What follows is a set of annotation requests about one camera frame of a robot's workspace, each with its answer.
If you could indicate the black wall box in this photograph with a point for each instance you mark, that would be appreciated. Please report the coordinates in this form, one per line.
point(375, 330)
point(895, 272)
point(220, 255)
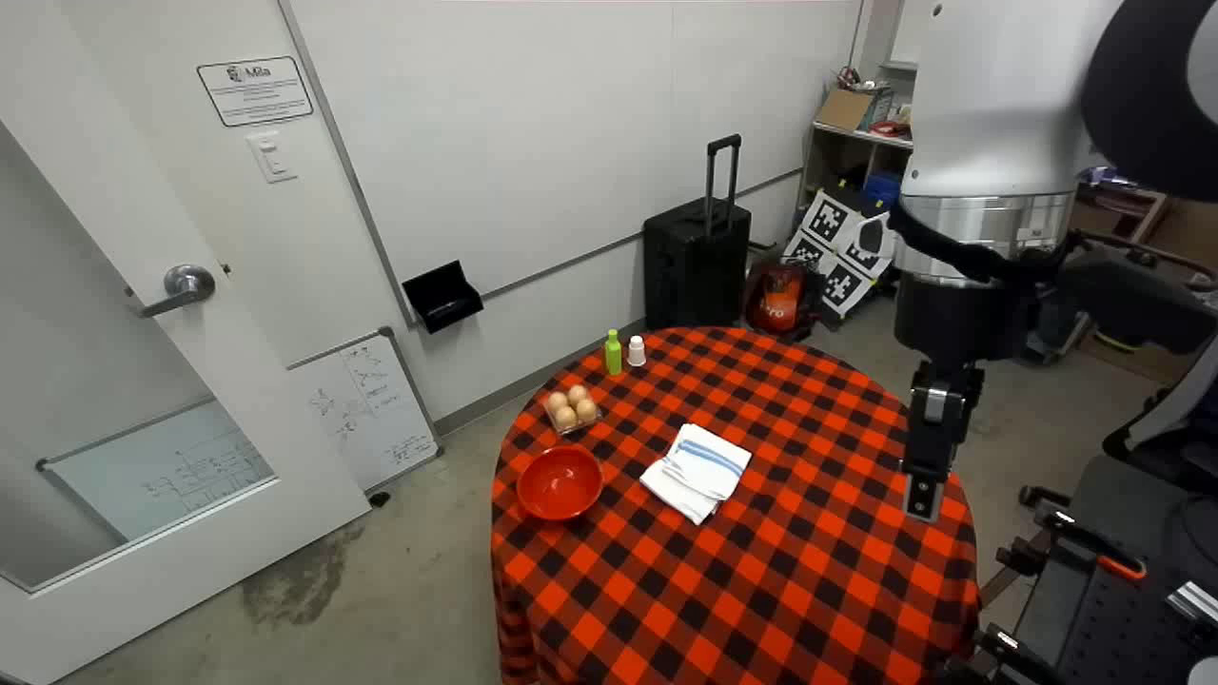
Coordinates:
point(444, 296)

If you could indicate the wooden shelf unit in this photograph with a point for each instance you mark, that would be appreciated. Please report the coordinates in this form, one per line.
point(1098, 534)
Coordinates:
point(862, 142)

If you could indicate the black white tag board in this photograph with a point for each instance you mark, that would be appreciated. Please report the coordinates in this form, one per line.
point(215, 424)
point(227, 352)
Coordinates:
point(837, 240)

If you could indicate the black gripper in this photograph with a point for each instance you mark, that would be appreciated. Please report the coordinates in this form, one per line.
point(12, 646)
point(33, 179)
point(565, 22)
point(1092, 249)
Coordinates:
point(941, 419)

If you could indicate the small white bottle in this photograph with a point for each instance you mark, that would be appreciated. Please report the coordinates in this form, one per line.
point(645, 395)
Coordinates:
point(638, 352)

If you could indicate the white framed box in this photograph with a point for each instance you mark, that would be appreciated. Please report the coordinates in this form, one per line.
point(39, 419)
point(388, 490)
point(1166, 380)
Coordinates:
point(78, 317)

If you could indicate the white printed wall sign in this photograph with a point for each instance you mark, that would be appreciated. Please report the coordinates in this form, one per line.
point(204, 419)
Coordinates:
point(255, 90)

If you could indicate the white towel with blue stripes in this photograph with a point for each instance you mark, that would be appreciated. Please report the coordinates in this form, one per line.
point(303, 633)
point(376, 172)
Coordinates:
point(692, 474)

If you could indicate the black perforated robot platform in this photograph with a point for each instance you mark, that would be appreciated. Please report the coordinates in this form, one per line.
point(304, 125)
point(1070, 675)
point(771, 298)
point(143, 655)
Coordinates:
point(1103, 622)

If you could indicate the black suitcase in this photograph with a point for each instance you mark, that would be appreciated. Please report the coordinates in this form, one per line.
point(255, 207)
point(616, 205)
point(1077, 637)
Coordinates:
point(692, 260)

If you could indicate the cardboard box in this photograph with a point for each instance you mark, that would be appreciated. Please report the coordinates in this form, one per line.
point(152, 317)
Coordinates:
point(845, 106)

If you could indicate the small leaning whiteboard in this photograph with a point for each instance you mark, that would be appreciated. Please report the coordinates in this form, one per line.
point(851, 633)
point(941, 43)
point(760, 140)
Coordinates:
point(365, 411)

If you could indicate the green bottle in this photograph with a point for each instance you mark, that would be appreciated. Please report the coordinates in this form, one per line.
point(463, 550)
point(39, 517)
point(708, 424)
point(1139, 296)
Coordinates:
point(612, 352)

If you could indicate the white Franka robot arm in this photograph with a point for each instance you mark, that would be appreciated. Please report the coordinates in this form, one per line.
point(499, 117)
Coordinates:
point(1003, 117)

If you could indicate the small white wall note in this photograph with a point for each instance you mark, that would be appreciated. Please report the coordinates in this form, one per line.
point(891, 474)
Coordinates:
point(270, 159)

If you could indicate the red black plaid tablecloth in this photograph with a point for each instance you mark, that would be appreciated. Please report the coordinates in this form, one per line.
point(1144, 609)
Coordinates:
point(786, 571)

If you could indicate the red bowl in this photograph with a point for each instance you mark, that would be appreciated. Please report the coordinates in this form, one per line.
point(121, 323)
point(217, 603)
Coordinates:
point(555, 485)

